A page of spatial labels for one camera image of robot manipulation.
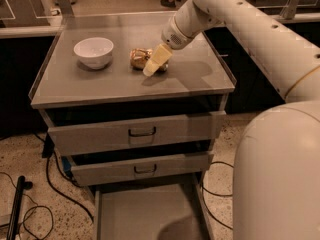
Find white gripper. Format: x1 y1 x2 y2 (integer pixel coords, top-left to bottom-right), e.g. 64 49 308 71
143 17 193 77

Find orange soda can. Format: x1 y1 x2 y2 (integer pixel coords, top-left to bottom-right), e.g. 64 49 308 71
130 48 168 72

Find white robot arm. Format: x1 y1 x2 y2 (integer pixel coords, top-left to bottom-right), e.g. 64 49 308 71
143 0 320 240

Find grey metal drawer cabinet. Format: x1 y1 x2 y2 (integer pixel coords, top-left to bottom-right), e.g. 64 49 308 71
28 11 237 240

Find grey top drawer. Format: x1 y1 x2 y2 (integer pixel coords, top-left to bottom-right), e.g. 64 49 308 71
48 111 226 156

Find grey drawer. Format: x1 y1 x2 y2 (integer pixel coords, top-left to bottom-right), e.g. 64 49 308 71
48 111 226 156
93 174 214 240
71 151 213 186

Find grey middle drawer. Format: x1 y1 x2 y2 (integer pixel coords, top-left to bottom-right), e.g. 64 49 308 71
71 151 213 186

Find grey bottom drawer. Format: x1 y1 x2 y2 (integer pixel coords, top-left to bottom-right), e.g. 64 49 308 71
93 174 214 240

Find person's shoes in background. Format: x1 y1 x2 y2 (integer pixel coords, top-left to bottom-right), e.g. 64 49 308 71
160 0 181 8

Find white ceramic bowl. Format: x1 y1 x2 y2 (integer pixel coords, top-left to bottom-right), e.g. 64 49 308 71
73 37 114 69

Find black bar on floor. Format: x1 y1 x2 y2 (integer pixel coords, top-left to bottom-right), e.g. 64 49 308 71
6 176 32 240

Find black cable right floor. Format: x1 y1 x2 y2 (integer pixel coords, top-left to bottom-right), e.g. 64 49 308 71
200 161 235 232

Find black cable floor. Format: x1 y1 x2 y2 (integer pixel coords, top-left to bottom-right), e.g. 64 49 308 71
200 161 235 232
33 133 95 224

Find black cable left floor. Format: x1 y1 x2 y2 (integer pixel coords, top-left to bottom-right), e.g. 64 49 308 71
33 133 95 224

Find thin black cable loop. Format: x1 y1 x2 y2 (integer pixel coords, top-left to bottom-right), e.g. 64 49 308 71
0 171 55 240

